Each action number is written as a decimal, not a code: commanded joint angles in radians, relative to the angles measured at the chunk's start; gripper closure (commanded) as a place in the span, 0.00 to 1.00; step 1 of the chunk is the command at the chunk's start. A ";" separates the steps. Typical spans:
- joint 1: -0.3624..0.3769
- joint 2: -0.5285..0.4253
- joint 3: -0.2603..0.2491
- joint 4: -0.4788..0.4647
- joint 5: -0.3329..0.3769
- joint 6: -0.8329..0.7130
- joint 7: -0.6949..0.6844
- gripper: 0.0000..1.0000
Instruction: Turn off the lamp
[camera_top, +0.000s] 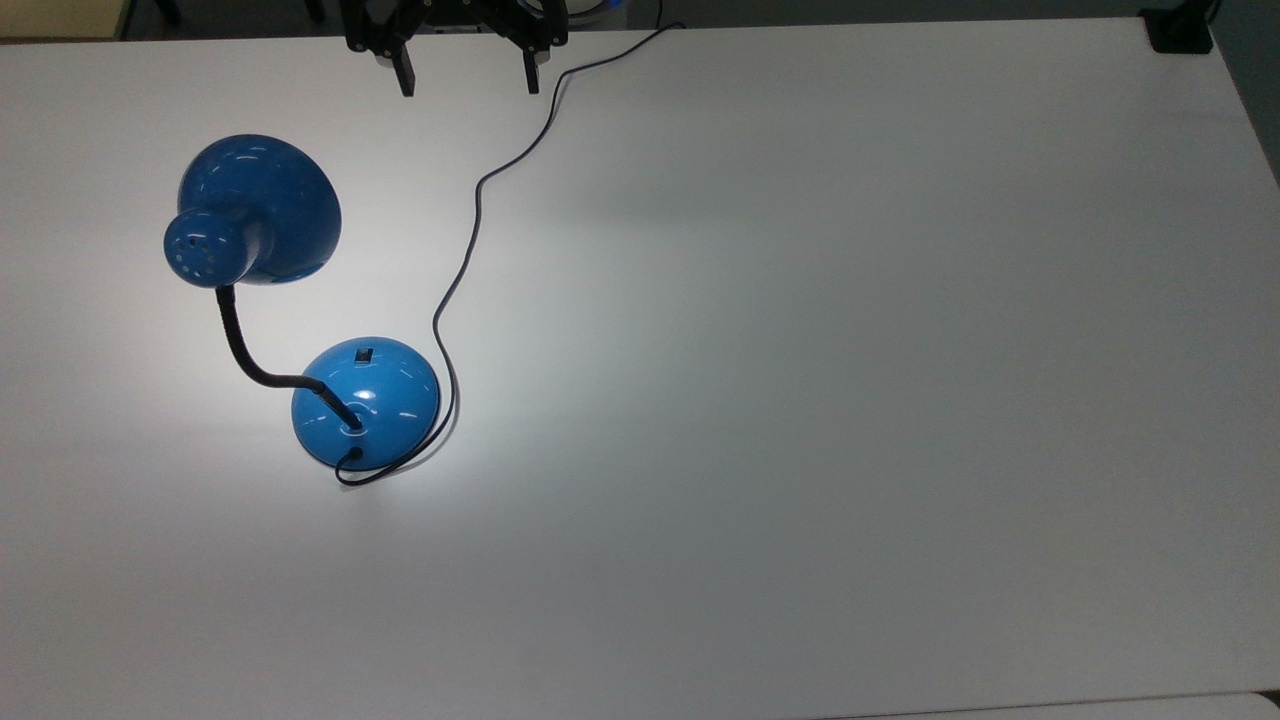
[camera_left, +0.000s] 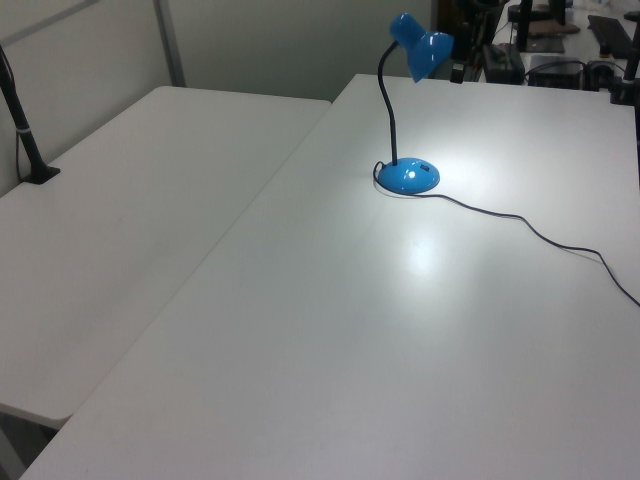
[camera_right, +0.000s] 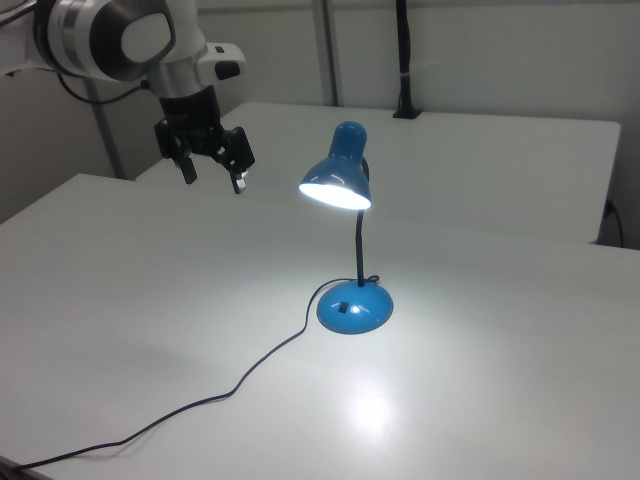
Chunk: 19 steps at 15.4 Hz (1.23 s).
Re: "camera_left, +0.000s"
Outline white side table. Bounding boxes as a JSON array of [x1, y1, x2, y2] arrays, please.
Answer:
[[0, 85, 334, 431]]

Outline black lamp power cable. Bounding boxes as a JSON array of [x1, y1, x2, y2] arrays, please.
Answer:
[[371, 159, 640, 307]]

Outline black clamp with pole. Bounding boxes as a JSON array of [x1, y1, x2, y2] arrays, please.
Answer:
[[606, 27, 640, 106]]

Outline black electronic device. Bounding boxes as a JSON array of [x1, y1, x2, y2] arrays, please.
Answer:
[[528, 54, 587, 89]]

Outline black box with green light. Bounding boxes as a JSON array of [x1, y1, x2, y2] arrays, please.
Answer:
[[481, 43, 526, 84]]

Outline black camera stand pole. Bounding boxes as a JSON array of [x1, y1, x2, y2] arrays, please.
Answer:
[[0, 44, 62, 187]]

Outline blue gooseneck desk lamp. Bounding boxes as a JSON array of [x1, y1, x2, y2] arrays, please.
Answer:
[[374, 13, 455, 196]]

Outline black upright post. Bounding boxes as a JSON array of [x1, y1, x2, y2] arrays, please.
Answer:
[[516, 0, 534, 52]]

